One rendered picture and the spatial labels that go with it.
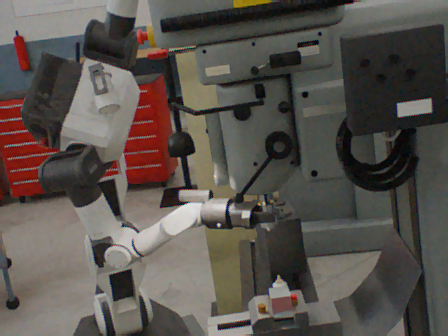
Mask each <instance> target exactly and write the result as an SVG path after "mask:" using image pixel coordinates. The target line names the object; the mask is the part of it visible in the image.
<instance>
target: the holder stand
mask: <svg viewBox="0 0 448 336"><path fill-rule="evenodd" d="M272 200H274V201H275V207H280V208H281V214H280V215H277V226H275V228H274V230H266V229H265V228H263V227H261V224H258V225H256V233H257V238H258V243H259V252H260V254H261V257H262V259H263V261H264V264H265V265H266V267H267V270H268V272H269V273H270V276H271V278H274V277H278V276H286V275H289V274H293V273H301V272H305V271H307V267H306V255H305V249H304V243H303V231H302V225H301V220H300V216H299V215H298V214H297V212H296V211H295V210H294V208H293V207H292V206H291V203H289V202H288V200H287V198H279V197H274V198H273V199H272Z"/></svg>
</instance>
